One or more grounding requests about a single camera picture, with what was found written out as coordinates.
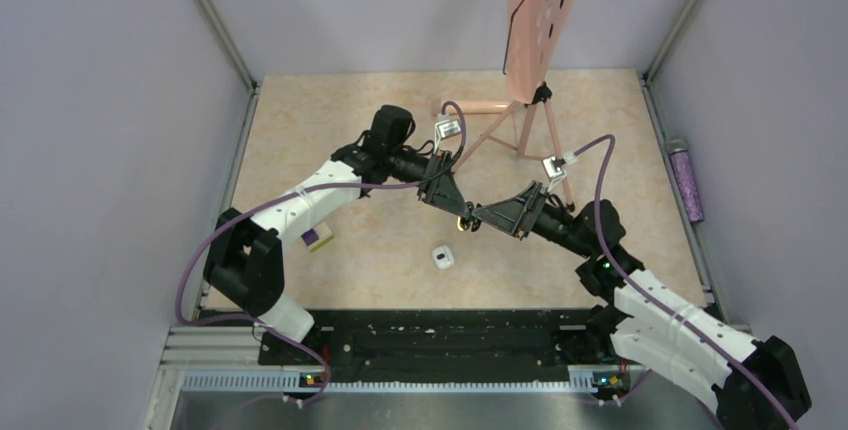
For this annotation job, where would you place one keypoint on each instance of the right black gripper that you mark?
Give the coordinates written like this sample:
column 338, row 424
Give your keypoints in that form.
column 511, row 215

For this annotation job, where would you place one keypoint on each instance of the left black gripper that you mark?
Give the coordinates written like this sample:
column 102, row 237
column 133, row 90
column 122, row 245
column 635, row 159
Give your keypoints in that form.
column 440, row 188

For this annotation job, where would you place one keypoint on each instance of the black earbud charging case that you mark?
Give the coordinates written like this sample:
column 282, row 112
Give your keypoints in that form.
column 468, row 222

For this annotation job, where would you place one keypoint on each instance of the white earbud charging case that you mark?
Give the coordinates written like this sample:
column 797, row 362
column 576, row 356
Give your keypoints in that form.
column 443, row 257

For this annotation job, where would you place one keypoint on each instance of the pink music stand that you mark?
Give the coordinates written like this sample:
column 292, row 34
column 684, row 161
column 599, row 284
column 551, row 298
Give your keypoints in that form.
column 534, row 28

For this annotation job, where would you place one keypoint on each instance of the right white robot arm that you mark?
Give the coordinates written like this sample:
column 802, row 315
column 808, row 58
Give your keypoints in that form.
column 745, row 382

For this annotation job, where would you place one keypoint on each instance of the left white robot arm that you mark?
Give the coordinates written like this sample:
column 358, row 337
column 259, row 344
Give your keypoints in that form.
column 245, row 254

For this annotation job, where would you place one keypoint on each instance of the purple and wood blocks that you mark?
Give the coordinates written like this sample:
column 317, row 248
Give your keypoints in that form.
column 317, row 237

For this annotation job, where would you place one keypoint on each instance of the purple glitter bottle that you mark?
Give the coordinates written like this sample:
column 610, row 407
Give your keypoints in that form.
column 683, row 171

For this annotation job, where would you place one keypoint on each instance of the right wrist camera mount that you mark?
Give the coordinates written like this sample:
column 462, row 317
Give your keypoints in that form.
column 555, row 170

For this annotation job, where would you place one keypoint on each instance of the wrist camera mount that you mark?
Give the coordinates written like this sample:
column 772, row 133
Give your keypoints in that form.
column 447, row 128
column 555, row 170

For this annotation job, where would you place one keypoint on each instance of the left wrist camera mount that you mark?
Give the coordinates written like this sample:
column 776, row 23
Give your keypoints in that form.
column 447, row 128

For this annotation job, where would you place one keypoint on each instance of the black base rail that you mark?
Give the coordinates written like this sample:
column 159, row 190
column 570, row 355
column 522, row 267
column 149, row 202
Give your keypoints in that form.
column 430, row 346

